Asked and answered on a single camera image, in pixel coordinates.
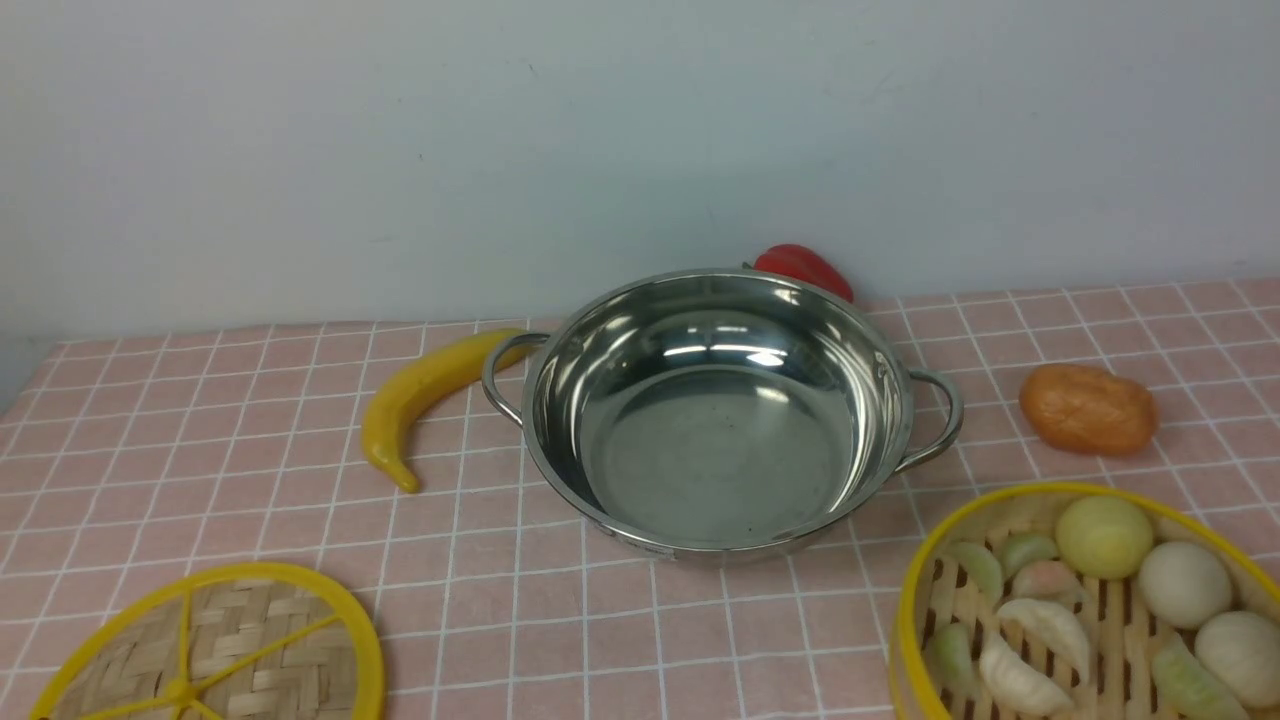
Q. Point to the stainless steel pot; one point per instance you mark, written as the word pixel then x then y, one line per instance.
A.
pixel 719 415

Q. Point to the white round bun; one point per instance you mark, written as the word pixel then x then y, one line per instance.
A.
pixel 1184 585

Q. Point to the yellow bamboo steamer lid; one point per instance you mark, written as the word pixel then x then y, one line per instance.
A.
pixel 254 640

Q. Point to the white pleated bun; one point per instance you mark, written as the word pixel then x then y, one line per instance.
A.
pixel 1241 648

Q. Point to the green-tinted dumpling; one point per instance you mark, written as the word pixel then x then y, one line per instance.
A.
pixel 981 566

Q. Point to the white dumpling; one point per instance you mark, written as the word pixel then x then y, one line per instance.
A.
pixel 1014 684

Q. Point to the yellow bamboo steamer basket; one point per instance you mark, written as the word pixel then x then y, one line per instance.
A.
pixel 1114 658

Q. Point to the pink checkered tablecloth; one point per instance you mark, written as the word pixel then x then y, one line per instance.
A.
pixel 131 464

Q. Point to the yellow plastic banana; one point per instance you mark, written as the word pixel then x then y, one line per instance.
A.
pixel 411 392

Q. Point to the yellow round bun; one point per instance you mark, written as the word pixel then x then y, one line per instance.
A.
pixel 1104 537

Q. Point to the orange-brown plastic potato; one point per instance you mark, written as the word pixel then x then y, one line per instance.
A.
pixel 1084 409

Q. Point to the pink-tinted dumpling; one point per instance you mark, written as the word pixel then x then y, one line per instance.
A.
pixel 1047 580

